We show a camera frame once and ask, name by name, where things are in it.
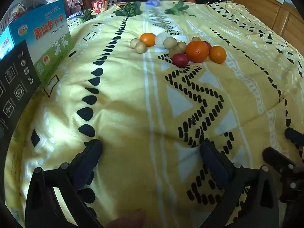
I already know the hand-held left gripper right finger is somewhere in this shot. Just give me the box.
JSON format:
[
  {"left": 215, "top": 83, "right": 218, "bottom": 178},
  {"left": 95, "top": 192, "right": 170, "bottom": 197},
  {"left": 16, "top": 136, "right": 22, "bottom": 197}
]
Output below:
[{"left": 199, "top": 138, "right": 279, "bottom": 228}]

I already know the yellow patterned blanket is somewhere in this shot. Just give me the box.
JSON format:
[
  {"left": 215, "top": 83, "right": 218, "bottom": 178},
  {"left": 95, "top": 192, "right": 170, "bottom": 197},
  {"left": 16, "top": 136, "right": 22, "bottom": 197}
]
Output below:
[{"left": 5, "top": 0, "right": 304, "bottom": 228}]

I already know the black cardboard box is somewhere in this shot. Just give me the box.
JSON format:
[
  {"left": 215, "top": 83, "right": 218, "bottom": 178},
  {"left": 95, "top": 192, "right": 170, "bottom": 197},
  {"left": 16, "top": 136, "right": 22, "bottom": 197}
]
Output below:
[{"left": 0, "top": 40, "right": 41, "bottom": 148}]

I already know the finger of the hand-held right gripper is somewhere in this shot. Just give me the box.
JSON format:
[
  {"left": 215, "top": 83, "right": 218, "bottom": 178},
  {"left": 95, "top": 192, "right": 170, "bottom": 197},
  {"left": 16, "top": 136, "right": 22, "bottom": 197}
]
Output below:
[
  {"left": 262, "top": 146, "right": 296, "bottom": 171},
  {"left": 284, "top": 127, "right": 304, "bottom": 149}
]

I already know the person's left hand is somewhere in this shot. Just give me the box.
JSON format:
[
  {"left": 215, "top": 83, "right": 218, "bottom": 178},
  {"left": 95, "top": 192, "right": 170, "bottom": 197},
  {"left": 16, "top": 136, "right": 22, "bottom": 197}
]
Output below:
[{"left": 113, "top": 209, "right": 146, "bottom": 228}]

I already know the blue and green cardboard box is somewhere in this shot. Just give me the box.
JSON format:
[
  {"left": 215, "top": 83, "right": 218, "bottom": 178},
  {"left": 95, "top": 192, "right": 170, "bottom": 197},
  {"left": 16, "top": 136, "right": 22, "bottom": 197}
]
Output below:
[{"left": 0, "top": 0, "right": 73, "bottom": 88}]

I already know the green leafy vegetable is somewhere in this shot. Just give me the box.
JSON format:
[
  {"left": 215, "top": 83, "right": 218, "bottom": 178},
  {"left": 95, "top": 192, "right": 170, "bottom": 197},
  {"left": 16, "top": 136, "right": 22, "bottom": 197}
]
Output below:
[
  {"left": 74, "top": 9, "right": 97, "bottom": 24},
  {"left": 165, "top": 1, "right": 190, "bottom": 16},
  {"left": 113, "top": 1, "right": 143, "bottom": 17}
]

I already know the wooden headboard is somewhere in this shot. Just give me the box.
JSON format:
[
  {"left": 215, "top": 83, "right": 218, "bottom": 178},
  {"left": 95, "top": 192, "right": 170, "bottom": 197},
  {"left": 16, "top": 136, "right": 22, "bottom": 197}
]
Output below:
[{"left": 229, "top": 0, "right": 304, "bottom": 57}]

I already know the red instant noodle cup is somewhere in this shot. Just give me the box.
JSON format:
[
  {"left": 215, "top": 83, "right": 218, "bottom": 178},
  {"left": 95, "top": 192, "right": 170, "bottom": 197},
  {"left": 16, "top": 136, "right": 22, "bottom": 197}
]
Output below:
[{"left": 91, "top": 0, "right": 109, "bottom": 13}]

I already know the small orange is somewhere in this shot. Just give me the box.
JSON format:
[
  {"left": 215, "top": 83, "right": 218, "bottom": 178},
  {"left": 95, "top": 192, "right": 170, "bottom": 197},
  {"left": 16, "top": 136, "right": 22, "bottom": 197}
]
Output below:
[{"left": 140, "top": 33, "right": 156, "bottom": 47}]

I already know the medium orange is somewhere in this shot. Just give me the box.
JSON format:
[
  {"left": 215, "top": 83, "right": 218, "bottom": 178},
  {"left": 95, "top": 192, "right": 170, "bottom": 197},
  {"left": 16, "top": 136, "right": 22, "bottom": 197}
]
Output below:
[{"left": 209, "top": 46, "right": 227, "bottom": 64}]

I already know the large orange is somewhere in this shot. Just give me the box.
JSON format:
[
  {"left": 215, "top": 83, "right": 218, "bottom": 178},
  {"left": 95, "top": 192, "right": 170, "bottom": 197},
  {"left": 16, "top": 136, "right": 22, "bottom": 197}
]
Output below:
[{"left": 185, "top": 41, "right": 209, "bottom": 63}]

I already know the pale round tuber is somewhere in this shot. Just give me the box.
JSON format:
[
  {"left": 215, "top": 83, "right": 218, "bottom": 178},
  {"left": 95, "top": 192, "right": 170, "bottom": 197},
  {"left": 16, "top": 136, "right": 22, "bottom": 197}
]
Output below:
[{"left": 155, "top": 33, "right": 171, "bottom": 49}]

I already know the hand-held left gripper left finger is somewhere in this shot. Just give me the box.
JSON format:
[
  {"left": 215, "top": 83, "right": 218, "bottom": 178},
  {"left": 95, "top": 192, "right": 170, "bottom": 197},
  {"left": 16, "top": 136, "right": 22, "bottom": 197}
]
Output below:
[{"left": 25, "top": 139, "right": 104, "bottom": 228}]

